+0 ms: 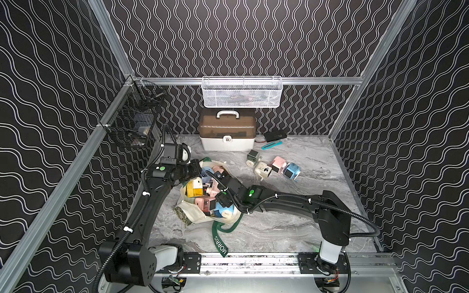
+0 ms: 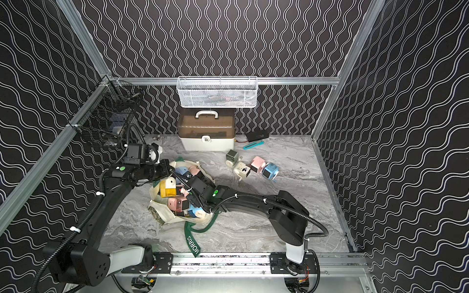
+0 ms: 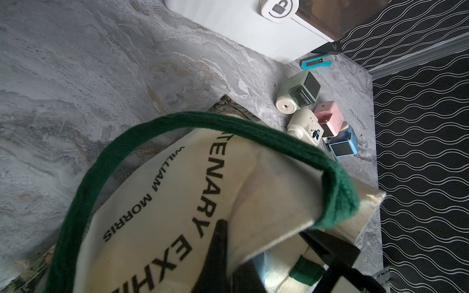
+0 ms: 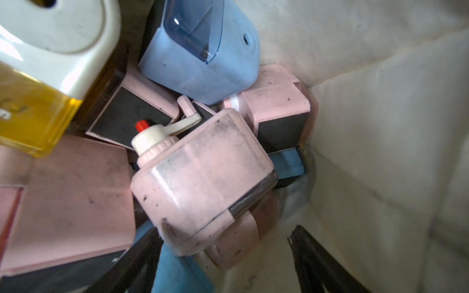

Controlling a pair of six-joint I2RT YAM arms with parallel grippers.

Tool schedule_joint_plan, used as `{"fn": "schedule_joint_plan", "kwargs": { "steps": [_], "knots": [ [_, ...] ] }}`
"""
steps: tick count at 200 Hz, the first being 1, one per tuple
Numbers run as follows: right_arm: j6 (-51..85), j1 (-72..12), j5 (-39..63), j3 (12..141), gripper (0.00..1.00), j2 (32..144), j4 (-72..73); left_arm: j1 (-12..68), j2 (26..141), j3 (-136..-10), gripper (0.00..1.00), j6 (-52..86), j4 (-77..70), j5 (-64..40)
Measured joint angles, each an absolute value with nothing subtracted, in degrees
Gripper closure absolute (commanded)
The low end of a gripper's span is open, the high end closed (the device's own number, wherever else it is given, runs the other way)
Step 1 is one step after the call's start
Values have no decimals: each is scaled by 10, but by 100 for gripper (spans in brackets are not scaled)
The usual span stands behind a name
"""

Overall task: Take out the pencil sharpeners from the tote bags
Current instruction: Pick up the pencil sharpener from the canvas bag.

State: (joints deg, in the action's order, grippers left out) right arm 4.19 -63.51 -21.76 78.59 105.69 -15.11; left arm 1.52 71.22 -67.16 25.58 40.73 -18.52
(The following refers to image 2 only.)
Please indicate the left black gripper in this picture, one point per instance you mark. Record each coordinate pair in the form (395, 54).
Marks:
(170, 170)

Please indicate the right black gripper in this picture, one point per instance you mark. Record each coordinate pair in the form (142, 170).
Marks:
(192, 200)

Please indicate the pink round pencil sharpener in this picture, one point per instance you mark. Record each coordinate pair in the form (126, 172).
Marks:
(178, 205)

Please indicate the cream tote bag green handles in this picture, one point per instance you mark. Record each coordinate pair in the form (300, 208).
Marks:
(160, 211)

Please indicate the cream white pencil sharpener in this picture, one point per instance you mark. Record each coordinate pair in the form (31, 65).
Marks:
(241, 170)

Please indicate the green pencil sharpener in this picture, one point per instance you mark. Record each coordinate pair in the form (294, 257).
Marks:
(231, 158)

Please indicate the blue square pencil sharpener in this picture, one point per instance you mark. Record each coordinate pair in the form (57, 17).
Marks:
(270, 171)

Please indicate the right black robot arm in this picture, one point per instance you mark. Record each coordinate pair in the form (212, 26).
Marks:
(288, 217)

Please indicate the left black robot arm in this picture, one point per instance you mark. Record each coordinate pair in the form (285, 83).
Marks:
(76, 259)

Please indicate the yellow pencil sharpener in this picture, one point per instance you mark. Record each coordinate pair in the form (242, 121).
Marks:
(168, 188)

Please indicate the blue rounded pencil sharpener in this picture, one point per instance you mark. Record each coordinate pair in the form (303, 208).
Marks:
(195, 212)

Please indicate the light blue pencil sharpener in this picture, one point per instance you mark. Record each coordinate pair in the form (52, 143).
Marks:
(183, 171)

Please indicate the brown lid white toolbox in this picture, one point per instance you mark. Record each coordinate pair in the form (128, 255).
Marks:
(207, 130)

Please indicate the teal utility knife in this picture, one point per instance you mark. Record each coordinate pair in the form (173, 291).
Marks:
(254, 144)

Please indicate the black battery pack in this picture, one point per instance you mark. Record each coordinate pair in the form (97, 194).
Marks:
(257, 135)

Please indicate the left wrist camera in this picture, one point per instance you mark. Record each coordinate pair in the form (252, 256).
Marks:
(143, 154)

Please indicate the black wire basket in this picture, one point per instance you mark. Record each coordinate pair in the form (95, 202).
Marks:
(111, 119)

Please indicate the white wire mesh basket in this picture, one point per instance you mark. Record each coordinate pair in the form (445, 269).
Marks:
(218, 91)

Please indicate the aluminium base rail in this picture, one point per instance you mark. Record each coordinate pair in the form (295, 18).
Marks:
(257, 265)

